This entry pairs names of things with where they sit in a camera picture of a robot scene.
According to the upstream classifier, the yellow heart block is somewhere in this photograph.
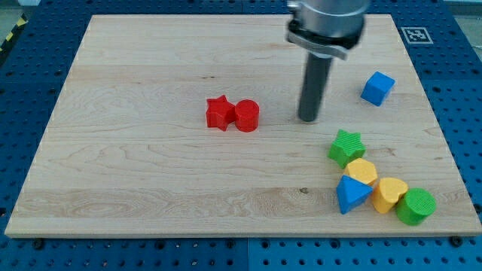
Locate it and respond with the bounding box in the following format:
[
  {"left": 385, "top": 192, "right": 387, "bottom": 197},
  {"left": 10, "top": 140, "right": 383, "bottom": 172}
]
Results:
[{"left": 371, "top": 177, "right": 409, "bottom": 214}]

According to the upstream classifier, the green star block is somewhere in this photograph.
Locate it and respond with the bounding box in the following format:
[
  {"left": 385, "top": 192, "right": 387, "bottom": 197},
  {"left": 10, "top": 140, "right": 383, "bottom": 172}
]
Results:
[{"left": 328, "top": 129, "right": 366, "bottom": 169}]

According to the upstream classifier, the green cylinder block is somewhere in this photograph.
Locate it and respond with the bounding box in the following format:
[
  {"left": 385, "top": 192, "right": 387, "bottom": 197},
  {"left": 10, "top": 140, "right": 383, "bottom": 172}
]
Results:
[{"left": 395, "top": 187, "right": 437, "bottom": 226}]

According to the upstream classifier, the wooden board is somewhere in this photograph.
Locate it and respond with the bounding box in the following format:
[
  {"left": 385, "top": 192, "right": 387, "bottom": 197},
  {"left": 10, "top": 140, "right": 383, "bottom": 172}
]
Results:
[{"left": 5, "top": 14, "right": 481, "bottom": 239}]

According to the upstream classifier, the blue cube block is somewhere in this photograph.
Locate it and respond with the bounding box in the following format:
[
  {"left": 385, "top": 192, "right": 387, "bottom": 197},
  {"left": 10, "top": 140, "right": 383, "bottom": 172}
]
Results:
[{"left": 361, "top": 71, "right": 396, "bottom": 107}]

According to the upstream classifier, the white fiducial marker tag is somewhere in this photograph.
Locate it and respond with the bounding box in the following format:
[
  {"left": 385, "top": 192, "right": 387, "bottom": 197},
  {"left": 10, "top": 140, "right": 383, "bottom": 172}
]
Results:
[{"left": 401, "top": 26, "right": 433, "bottom": 44}]

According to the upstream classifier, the yellow hexagon block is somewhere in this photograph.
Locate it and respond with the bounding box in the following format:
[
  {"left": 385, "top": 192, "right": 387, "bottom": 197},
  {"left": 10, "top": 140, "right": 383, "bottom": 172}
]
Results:
[{"left": 343, "top": 158, "right": 378, "bottom": 186}]

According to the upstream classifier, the blue triangle block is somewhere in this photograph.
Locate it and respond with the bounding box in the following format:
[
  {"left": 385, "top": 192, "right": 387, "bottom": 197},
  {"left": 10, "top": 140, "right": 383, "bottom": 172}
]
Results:
[{"left": 336, "top": 175, "right": 374, "bottom": 215}]

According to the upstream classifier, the red cylinder block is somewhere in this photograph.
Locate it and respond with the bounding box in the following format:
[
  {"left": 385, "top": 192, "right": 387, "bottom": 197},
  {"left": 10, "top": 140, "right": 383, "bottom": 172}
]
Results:
[{"left": 235, "top": 99, "right": 260, "bottom": 132}]

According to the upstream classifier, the red star block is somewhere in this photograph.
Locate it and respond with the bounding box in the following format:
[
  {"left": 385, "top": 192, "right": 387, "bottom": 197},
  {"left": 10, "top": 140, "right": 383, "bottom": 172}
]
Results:
[{"left": 206, "top": 95, "right": 236, "bottom": 131}]

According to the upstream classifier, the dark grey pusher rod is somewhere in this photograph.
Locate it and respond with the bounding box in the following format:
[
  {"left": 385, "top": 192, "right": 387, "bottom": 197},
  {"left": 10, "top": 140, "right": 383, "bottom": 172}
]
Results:
[{"left": 297, "top": 53, "right": 332, "bottom": 122}]

